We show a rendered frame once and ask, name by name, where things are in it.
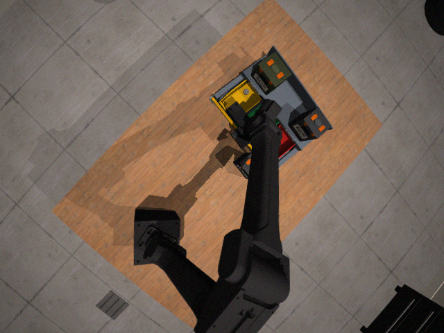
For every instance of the yellow bar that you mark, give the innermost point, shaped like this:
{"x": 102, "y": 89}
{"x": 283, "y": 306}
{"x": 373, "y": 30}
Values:
{"x": 227, "y": 117}

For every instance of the yellow bin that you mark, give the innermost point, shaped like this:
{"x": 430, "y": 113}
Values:
{"x": 237, "y": 94}

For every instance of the dark grey shelf rack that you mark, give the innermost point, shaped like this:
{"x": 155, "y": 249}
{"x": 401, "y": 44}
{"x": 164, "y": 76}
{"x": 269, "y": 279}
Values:
{"x": 291, "y": 96}

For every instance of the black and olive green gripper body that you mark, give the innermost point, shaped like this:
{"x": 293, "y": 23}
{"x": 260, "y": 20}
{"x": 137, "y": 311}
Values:
{"x": 242, "y": 142}

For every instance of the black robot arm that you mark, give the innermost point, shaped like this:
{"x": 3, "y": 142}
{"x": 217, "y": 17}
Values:
{"x": 252, "y": 281}

